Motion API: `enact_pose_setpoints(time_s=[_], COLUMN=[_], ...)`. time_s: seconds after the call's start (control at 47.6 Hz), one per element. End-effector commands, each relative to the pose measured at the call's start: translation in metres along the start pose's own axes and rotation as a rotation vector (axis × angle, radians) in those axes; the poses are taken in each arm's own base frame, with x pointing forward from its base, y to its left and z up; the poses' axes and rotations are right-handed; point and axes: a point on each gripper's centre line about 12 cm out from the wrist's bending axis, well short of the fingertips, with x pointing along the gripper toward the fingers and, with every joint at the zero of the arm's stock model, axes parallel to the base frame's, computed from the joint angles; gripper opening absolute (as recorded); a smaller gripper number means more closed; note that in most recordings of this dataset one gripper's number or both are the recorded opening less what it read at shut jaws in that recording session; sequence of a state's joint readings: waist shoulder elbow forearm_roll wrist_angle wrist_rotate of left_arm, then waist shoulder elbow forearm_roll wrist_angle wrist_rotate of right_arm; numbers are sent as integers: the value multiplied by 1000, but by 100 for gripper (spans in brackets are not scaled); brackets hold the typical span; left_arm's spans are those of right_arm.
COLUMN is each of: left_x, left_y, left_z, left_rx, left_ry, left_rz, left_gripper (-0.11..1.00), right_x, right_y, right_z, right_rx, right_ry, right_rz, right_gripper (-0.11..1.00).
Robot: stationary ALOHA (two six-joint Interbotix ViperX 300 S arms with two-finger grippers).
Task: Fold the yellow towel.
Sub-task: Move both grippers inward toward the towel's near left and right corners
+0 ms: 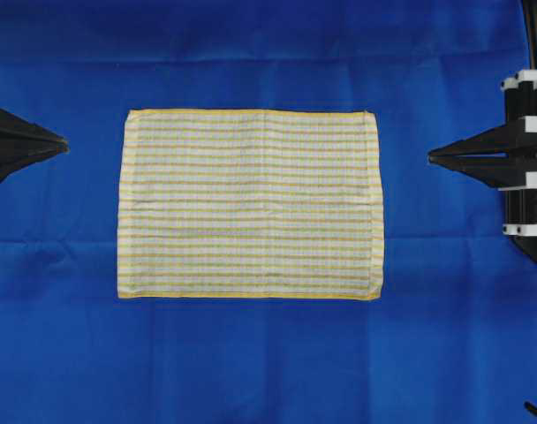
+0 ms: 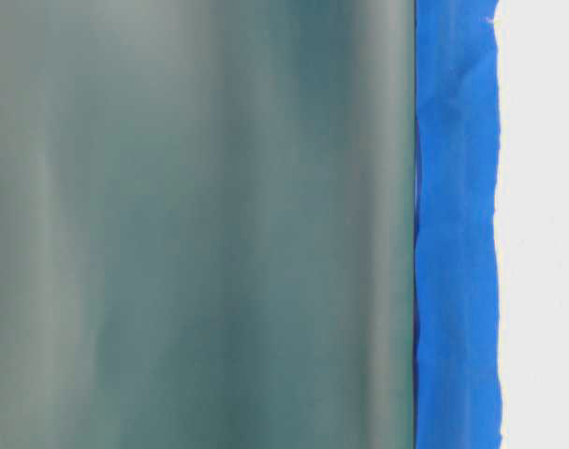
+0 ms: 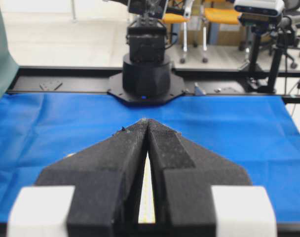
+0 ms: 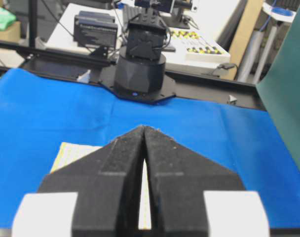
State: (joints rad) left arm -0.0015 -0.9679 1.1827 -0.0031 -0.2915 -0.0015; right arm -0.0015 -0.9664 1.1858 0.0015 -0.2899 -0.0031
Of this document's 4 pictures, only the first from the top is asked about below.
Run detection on yellow striped towel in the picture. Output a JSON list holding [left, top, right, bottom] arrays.
[[117, 109, 385, 300]]

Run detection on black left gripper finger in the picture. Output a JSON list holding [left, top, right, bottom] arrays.
[[0, 147, 69, 184], [0, 108, 69, 150]]

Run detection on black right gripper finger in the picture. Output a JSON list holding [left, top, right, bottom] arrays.
[[428, 116, 537, 158], [428, 156, 537, 191]]

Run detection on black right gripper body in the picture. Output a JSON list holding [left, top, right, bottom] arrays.
[[500, 70, 537, 238]]

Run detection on blue table cloth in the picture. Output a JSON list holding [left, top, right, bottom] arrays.
[[0, 1, 537, 423]]

